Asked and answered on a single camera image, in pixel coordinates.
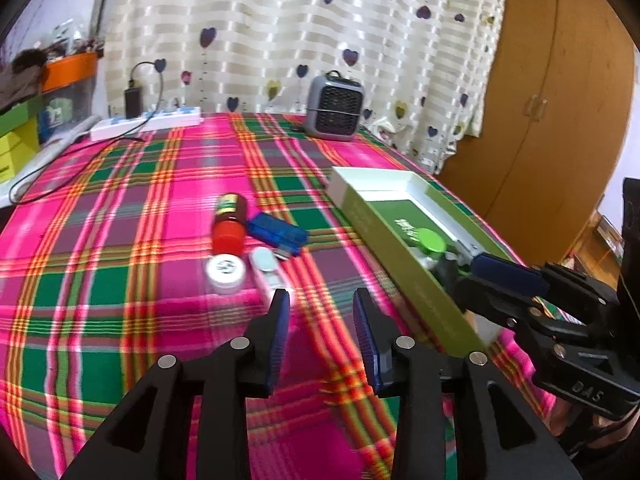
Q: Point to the blue lighter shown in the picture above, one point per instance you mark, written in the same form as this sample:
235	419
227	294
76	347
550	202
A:
275	232

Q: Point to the red cap bottle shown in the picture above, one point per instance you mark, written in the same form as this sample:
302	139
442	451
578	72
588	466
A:
229	232

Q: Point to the pile of small clutter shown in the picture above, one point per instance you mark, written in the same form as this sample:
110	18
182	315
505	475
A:
75	40

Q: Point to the green cardboard box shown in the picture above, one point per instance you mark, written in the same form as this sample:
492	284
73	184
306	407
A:
390	260

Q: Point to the white pink stick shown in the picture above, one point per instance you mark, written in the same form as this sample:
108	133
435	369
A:
265	265

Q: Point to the white power strip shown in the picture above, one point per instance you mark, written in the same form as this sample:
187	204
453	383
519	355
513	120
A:
165	121

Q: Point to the brown cloth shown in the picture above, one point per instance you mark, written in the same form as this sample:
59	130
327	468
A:
22	77

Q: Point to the white round jar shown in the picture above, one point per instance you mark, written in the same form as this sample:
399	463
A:
226	270

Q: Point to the heart print curtain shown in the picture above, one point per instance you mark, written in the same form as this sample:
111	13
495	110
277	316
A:
275	25

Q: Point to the orange lid storage bin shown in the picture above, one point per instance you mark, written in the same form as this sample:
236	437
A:
70	70

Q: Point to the yellow cardboard box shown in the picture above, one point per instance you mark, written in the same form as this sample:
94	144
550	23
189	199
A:
15	155

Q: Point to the green lid bottle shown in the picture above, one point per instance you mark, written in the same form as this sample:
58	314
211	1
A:
428	241

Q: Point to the grey portable heater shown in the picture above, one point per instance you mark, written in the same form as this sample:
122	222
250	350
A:
335	110

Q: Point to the pink plaid tablecloth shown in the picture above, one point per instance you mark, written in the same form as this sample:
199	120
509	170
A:
150	310

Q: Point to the green lid shoe box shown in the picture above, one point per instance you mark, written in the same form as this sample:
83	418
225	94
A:
17	120

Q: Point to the wooden wardrobe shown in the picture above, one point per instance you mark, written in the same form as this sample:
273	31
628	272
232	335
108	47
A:
550	110

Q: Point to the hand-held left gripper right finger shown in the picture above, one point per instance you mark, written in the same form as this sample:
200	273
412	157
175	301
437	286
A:
365	340

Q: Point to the black charger adapter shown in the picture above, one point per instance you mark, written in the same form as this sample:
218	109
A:
132	105

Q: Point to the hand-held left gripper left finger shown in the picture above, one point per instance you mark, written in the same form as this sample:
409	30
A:
280	330

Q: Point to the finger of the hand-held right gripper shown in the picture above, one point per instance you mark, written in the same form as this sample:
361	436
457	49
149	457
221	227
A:
505	275
480	297

